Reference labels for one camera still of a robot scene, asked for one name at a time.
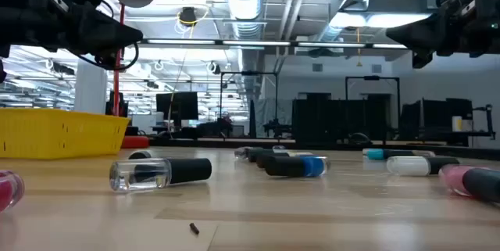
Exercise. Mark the black background rig frame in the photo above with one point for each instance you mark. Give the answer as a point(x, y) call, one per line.
point(371, 77)
point(250, 73)

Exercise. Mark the pale cylinder roll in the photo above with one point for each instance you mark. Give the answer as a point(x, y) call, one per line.
point(457, 124)

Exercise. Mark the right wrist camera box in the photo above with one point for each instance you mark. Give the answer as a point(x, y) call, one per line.
point(457, 2)

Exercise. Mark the light pink nail polish bottle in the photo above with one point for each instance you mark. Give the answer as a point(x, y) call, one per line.
point(453, 178)

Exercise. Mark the blue nail polish bottle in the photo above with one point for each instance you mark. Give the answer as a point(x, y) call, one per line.
point(312, 166)

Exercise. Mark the grey fabric cover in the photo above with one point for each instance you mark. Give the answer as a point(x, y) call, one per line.
point(269, 114)

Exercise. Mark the teal nail polish bottle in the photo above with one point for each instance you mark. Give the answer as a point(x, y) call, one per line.
point(376, 154)

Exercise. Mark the black partition panel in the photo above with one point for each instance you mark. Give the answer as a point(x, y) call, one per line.
point(332, 122)
point(433, 114)

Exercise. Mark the clear nail polish bottle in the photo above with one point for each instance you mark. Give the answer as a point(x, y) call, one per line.
point(254, 154)
point(138, 155)
point(279, 147)
point(187, 171)

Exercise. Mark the small dark screw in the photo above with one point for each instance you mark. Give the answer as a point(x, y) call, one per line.
point(194, 228)

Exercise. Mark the black monitor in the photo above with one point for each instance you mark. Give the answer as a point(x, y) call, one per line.
point(177, 106)

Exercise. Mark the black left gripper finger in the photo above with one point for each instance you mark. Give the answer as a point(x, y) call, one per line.
point(105, 32)
point(109, 58)

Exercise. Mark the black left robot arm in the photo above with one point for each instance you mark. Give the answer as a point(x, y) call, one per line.
point(3, 51)

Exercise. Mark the long strip ceiling light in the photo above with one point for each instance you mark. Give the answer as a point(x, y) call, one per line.
point(254, 43)

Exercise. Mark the white nail polish bottle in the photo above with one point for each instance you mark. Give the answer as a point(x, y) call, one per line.
point(406, 166)

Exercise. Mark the deep pink nail polish bottle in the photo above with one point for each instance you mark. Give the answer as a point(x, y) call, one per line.
point(9, 190)

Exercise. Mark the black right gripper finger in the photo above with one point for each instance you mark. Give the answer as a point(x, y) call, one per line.
point(422, 34)
point(422, 58)

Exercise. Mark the yellow hanging tag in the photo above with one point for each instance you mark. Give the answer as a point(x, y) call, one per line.
point(359, 63)

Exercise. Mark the white column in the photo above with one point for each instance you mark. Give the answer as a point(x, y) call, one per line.
point(90, 87)

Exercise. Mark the yellow plastic basket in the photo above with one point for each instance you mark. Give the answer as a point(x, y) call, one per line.
point(58, 133)

